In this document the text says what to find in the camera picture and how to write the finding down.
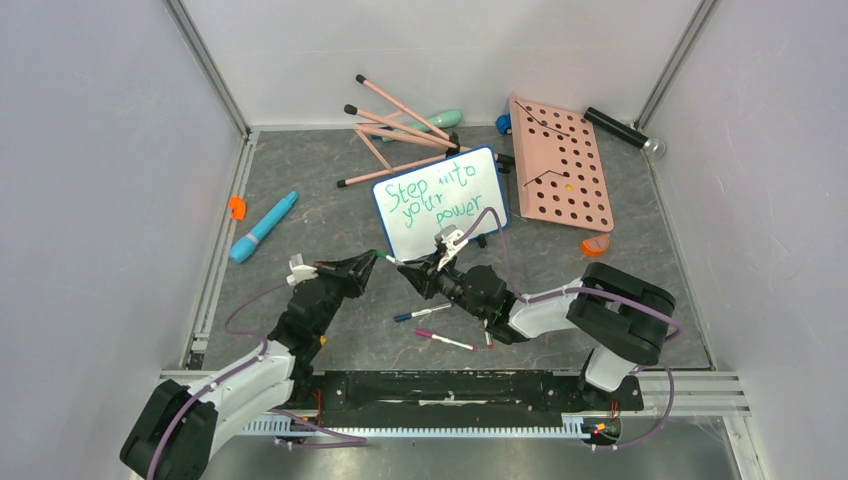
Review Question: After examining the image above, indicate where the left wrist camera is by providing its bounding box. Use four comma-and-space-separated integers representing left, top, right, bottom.
286, 254, 317, 286

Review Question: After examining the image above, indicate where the orange clip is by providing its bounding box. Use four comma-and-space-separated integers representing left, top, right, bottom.
228, 196, 248, 221

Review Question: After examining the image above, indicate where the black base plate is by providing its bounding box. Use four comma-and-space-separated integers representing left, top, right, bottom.
283, 370, 644, 429

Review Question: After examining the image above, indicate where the blue framed whiteboard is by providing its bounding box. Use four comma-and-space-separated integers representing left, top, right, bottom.
372, 145, 509, 261

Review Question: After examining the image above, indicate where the pink whiteboard marker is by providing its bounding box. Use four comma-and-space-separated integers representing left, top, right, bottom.
414, 328, 477, 351

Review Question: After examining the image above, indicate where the orange tape roll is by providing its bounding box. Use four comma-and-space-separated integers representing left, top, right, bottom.
580, 233, 611, 258

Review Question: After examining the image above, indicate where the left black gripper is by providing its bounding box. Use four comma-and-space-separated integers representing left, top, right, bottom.
312, 251, 378, 337

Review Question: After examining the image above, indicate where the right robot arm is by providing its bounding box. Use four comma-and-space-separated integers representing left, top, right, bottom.
397, 256, 682, 408

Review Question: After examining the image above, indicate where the blue toy car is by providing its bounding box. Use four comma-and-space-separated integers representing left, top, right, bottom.
495, 114, 512, 136

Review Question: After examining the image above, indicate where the black flashlight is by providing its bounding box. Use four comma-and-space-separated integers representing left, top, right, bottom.
584, 107, 666, 158

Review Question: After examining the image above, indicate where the pink perforated board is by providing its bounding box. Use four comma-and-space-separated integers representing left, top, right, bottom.
508, 93, 614, 233

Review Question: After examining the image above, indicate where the pink folding tripod stand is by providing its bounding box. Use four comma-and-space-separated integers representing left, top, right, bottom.
335, 73, 477, 189

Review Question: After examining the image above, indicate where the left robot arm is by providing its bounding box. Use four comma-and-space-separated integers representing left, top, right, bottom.
119, 250, 379, 479

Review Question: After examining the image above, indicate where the blue whiteboard marker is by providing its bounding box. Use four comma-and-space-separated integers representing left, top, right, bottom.
393, 303, 453, 323

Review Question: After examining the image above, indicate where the blue cylindrical tool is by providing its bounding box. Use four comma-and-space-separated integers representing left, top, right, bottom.
228, 191, 299, 263

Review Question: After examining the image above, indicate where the mint green bottle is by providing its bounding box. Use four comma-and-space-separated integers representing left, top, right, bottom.
406, 109, 463, 132

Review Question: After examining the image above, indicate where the green whiteboard marker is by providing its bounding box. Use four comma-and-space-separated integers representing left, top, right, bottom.
384, 254, 403, 266

